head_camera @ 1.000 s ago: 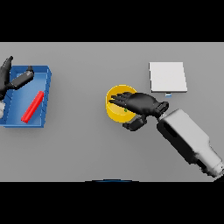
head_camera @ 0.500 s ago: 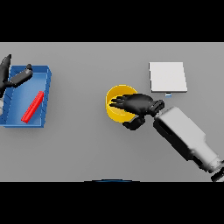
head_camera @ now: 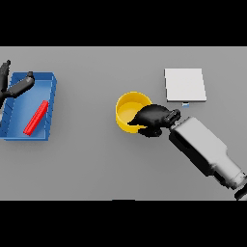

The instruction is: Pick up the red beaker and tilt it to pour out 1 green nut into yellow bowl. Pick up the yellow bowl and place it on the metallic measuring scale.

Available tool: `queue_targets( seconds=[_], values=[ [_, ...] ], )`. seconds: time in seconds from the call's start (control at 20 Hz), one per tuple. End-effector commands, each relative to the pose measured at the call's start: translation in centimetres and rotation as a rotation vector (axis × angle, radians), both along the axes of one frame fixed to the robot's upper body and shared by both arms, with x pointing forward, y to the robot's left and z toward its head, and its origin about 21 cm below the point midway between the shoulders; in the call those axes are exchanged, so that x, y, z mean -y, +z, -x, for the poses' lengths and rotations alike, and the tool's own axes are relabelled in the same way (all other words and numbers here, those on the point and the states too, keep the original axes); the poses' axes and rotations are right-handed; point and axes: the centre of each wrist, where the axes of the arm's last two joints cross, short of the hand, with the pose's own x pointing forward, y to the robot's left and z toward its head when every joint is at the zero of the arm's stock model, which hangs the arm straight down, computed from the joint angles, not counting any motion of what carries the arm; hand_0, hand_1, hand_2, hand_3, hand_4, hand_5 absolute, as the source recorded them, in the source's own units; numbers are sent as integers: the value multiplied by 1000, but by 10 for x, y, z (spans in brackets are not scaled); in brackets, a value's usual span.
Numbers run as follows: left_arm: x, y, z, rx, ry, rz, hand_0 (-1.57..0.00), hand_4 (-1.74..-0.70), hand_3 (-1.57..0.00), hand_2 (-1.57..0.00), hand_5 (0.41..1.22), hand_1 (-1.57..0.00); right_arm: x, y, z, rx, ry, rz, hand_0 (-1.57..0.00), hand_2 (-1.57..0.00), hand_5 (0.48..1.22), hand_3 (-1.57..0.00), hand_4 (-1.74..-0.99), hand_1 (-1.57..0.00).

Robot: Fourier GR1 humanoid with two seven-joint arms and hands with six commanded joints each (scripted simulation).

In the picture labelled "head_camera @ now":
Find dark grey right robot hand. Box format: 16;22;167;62
126;103;182;139

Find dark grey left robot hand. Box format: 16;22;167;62
0;59;36;111

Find yellow bowl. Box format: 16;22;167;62
115;91;153;134

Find red beaker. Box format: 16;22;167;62
22;99;50;137

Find pale square measuring scale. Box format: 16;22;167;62
164;68;207;107

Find blue plastic tray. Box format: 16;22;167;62
0;71;58;142

